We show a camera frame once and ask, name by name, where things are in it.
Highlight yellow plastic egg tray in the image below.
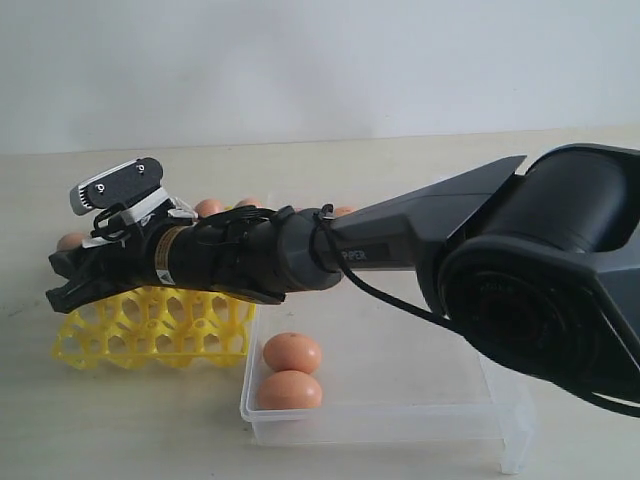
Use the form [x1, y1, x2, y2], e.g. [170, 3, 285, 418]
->
[51, 287, 257, 370]

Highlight clear plastic container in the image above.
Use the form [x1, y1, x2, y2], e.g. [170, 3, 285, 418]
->
[240, 280, 536, 474]

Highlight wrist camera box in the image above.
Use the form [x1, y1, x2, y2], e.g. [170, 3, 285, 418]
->
[69, 157, 164, 216]

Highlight brown egg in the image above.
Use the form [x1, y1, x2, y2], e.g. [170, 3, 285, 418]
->
[254, 370, 324, 422]
[333, 206, 356, 217]
[235, 198, 262, 208]
[262, 332, 322, 374]
[56, 232, 86, 251]
[194, 198, 224, 218]

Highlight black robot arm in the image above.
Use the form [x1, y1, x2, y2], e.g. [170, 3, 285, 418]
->
[46, 144, 639, 416]

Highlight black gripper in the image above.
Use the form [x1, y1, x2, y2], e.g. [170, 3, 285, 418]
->
[45, 217, 215, 313]

